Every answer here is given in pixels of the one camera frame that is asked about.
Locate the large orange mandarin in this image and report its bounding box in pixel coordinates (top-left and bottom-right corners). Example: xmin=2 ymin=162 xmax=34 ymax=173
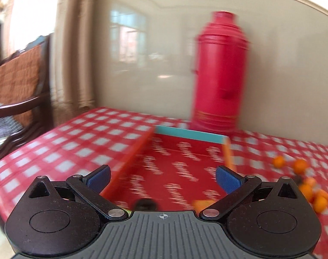
xmin=292 ymin=159 xmax=309 ymax=175

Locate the colourful cardboard box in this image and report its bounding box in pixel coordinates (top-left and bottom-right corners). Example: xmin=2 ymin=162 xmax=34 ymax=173
xmin=101 ymin=126 xmax=234 ymax=210

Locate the orange carrot chunk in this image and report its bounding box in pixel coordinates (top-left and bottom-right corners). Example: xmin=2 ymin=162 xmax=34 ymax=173
xmin=303 ymin=177 xmax=317 ymax=188

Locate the dark mangosteen with stem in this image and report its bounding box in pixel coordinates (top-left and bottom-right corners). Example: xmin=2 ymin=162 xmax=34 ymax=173
xmin=133 ymin=198 xmax=158 ymax=211

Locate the red thermos flask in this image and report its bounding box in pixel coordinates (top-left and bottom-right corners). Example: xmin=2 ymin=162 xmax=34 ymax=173
xmin=191 ymin=11 xmax=249 ymax=136

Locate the orange mandarin front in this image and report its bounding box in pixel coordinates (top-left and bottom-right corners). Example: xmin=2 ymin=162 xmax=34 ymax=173
xmin=312 ymin=196 xmax=328 ymax=213

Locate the wooden chair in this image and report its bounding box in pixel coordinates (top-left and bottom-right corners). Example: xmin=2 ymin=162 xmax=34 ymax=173
xmin=0 ymin=36 xmax=54 ymax=160

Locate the small orange mandarin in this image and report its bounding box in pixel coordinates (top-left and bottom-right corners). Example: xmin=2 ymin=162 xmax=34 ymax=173
xmin=272 ymin=156 xmax=286 ymax=169

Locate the thick carrot slice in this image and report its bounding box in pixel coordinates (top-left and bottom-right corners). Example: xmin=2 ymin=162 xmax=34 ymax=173
xmin=191 ymin=199 xmax=215 ymax=215

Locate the round orange fruit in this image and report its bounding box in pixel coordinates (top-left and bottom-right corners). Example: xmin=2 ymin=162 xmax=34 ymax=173
xmin=298 ymin=183 xmax=314 ymax=203

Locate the beige curtain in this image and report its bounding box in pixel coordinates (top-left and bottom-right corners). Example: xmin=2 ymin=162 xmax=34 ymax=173
xmin=50 ymin=0 xmax=95 ymax=125

